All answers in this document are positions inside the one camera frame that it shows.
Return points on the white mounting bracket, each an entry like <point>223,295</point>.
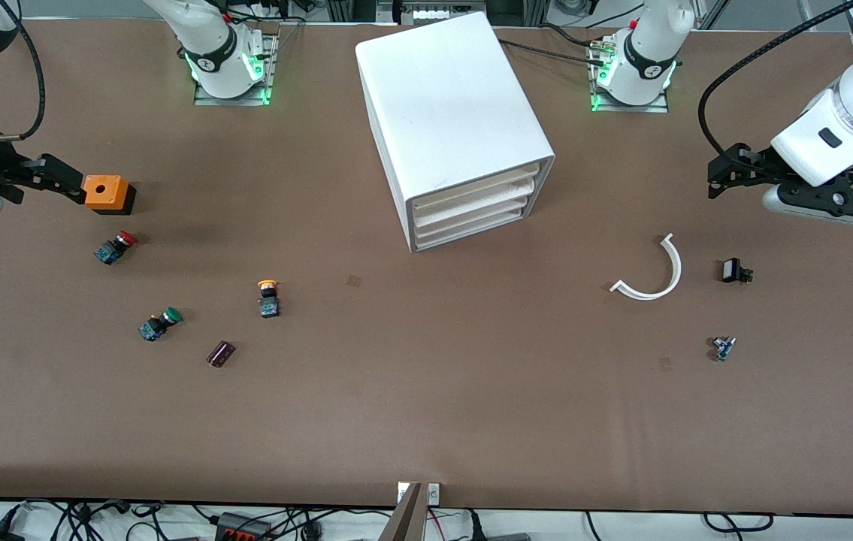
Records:
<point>434,493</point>
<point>402,492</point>

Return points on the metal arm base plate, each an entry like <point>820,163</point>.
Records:
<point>208,101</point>
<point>621,108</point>

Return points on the purple cylindrical capacitor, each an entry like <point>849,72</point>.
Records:
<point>220,354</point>

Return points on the white curved plastic strip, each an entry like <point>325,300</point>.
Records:
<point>677,264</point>

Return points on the brown camera mount bar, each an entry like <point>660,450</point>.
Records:
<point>405,518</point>

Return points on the red push button switch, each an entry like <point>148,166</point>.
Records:
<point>112,249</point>

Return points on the black power plug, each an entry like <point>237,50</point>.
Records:
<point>497,536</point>

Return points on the green push button switch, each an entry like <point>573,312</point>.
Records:
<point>157,325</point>

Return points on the orange button enclosure box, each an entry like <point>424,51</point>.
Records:
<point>103,191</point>

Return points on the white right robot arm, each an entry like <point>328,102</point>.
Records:
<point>208,45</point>

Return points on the small black switch component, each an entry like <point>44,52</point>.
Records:
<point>731,270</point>

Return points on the aluminium frame post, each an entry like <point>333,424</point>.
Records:
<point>713,11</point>

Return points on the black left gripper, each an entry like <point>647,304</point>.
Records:
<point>759,166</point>

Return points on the black orange connector block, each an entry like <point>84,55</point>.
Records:
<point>242,527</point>

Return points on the yellow push button switch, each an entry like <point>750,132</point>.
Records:
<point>269,304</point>

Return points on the small blue potentiometer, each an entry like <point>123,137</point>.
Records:
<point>724,349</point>

